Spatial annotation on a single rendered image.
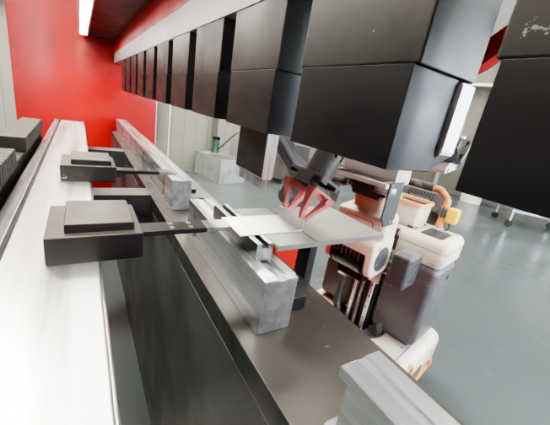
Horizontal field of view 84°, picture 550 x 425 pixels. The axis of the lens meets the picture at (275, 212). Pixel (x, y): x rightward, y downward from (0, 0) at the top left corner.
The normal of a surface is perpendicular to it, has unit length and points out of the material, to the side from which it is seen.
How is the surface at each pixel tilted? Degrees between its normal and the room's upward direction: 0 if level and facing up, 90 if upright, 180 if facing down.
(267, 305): 90
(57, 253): 90
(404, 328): 90
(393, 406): 0
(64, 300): 0
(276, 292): 90
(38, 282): 0
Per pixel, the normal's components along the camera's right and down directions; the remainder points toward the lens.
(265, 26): -0.85, 0.04
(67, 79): 0.51, 0.35
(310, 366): 0.16, -0.94
